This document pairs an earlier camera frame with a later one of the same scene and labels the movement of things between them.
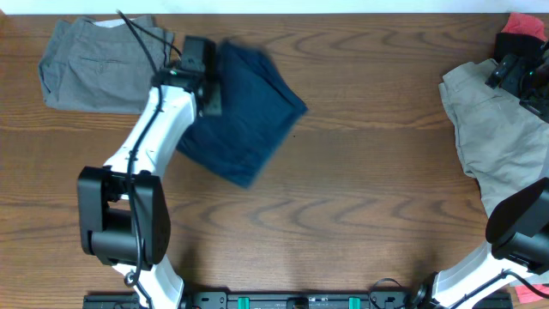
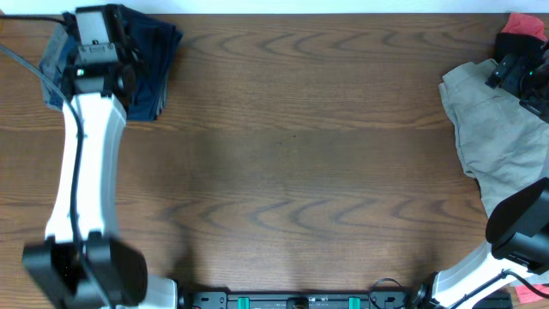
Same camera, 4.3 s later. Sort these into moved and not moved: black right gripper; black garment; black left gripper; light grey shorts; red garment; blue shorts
Moved: black left gripper; blue shorts
Not moved: red garment; black right gripper; black garment; light grey shorts
